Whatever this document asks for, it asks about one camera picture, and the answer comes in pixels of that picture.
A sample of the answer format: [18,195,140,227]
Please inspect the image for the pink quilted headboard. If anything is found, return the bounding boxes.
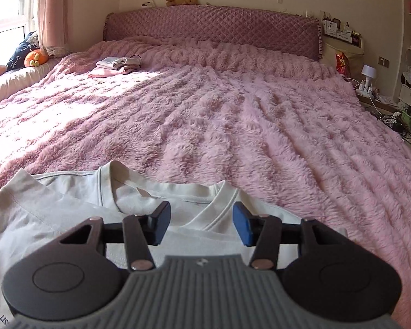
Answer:
[104,4,325,63]

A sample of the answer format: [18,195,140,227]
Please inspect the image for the grey folded cloth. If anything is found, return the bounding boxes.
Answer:
[96,56,143,72]

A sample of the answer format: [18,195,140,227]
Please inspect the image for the white table lamp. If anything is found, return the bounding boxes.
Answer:
[361,64,378,90]

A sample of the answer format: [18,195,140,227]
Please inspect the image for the pink fluffy blanket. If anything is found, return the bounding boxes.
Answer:
[0,37,411,319]

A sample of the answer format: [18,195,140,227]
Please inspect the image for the orange plush toy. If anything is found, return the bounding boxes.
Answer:
[24,49,49,68]

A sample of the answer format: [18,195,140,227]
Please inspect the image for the white printed sweatshirt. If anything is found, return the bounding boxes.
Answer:
[0,160,297,321]

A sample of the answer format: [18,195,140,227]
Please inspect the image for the red snack bag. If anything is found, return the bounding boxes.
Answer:
[335,51,352,78]

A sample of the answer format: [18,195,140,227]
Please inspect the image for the pink curtain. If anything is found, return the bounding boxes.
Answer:
[19,0,73,57]

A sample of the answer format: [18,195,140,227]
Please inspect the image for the white power strip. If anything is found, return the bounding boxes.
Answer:
[355,87,385,99]

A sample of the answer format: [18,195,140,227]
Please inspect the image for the black cables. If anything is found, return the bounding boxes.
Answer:
[372,109,411,146]

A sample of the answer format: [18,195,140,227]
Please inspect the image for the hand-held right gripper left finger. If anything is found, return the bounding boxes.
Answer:
[58,201,172,271]

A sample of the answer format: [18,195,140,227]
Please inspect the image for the beige bench cushion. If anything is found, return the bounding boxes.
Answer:
[0,56,65,111]

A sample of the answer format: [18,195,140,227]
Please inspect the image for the bedside wall shelf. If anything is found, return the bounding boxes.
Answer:
[321,17,366,56]

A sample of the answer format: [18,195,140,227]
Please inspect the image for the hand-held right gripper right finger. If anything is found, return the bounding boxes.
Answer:
[233,202,348,270]

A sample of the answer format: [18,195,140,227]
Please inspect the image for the navy patterned pillow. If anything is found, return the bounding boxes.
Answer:
[6,32,39,72]

